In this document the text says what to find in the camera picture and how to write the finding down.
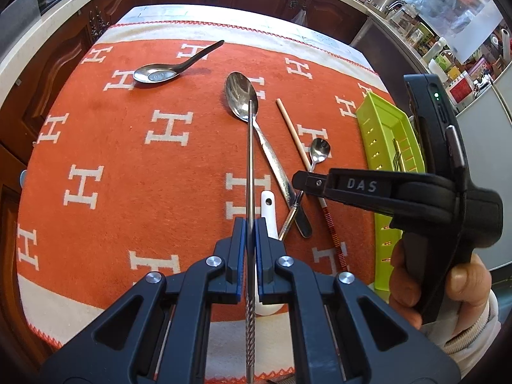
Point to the person's right forearm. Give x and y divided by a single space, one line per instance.
460 342

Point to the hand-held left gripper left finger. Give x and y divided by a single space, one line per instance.
240 248

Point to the glass jar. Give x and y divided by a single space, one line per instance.
402 18

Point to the tan chopstick with striped end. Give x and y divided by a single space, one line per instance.
295 140

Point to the red box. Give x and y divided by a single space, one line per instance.
462 90

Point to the large steel spoon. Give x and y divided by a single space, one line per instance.
240 92

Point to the orange blanket with white letters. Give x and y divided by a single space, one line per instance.
100 216

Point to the bundle of brown wooden chopsticks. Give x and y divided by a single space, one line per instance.
398 154

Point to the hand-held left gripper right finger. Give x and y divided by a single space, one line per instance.
260 248

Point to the white ceramic spoon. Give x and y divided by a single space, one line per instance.
268 212

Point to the white cabinet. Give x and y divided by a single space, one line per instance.
484 136

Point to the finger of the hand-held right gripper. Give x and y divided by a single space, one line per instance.
360 192

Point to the person's right hand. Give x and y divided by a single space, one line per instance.
468 284

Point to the metal chopstick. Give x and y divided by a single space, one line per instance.
251 168

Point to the steel teaspoon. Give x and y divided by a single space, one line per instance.
320 150

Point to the clear plastic bag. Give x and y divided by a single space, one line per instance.
300 16

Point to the green plastic utensil tray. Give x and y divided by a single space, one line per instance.
376 128

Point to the grey kitchen counter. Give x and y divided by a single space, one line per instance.
60 16

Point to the dark built-in appliance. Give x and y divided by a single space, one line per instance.
380 48

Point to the white plastic bottle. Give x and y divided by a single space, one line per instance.
438 56

